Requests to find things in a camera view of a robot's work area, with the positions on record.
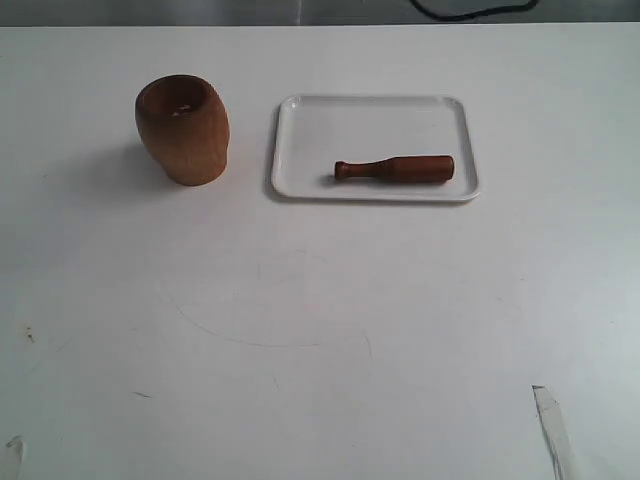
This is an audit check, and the brown wooden pestle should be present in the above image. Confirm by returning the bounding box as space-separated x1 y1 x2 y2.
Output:
334 155 455 184

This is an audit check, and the wooden mortar cup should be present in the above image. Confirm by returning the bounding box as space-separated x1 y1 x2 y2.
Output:
135 74 230 186

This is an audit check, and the white rectangular tray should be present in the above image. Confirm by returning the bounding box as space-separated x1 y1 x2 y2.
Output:
271 95 480 203

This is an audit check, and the clear tape strip right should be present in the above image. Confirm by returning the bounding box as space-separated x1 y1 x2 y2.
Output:
532 385 578 480

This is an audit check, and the clear tape piece left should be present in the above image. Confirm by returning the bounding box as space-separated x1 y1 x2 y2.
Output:
1 435 25 479

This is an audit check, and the black cable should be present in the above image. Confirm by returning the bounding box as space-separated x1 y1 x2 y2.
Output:
409 0 539 22

